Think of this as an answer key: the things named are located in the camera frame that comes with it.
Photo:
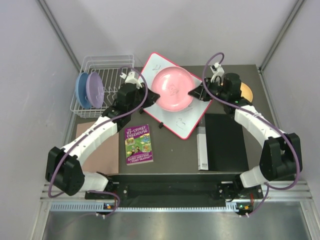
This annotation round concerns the white wire dish rack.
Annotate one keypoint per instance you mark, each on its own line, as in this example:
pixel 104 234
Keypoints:
pixel 109 68

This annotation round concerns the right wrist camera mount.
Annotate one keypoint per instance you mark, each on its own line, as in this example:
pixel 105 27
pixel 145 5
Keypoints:
pixel 217 71

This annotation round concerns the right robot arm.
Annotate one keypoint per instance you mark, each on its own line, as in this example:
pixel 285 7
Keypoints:
pixel 281 154

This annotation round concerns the grey cable duct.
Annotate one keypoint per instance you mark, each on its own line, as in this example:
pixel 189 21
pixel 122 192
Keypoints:
pixel 106 207

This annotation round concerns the pink plate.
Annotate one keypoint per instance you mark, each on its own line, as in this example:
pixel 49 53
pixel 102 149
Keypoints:
pixel 173 84

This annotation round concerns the blue plate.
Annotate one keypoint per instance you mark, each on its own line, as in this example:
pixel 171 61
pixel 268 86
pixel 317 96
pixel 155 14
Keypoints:
pixel 81 92

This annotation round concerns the purple plate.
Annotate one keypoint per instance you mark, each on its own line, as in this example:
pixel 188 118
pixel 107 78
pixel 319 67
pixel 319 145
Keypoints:
pixel 95 90

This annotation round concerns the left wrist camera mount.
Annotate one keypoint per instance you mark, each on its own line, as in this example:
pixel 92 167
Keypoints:
pixel 131 78

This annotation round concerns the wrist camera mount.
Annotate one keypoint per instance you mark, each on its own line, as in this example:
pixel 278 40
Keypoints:
pixel 131 78
pixel 217 71

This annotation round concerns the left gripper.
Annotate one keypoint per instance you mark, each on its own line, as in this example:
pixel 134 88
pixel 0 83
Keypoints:
pixel 152 97

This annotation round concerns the pink paper sheet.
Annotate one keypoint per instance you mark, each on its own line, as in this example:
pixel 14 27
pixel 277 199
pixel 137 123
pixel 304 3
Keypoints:
pixel 105 159

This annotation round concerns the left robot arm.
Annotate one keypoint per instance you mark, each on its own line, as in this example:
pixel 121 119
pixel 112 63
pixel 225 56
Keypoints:
pixel 64 165

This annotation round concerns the orange plate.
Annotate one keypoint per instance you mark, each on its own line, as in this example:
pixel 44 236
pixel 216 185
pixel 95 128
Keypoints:
pixel 246 92

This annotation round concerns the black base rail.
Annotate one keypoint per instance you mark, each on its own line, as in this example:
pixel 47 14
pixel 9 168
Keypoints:
pixel 218 186

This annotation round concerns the black clip file folder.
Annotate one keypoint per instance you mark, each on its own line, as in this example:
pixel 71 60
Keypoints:
pixel 220 144

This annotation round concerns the purple treehouse book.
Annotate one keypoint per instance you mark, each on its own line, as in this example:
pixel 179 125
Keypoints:
pixel 138 147

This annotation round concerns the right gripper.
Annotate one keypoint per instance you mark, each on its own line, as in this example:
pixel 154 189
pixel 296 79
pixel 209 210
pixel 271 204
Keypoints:
pixel 200 93

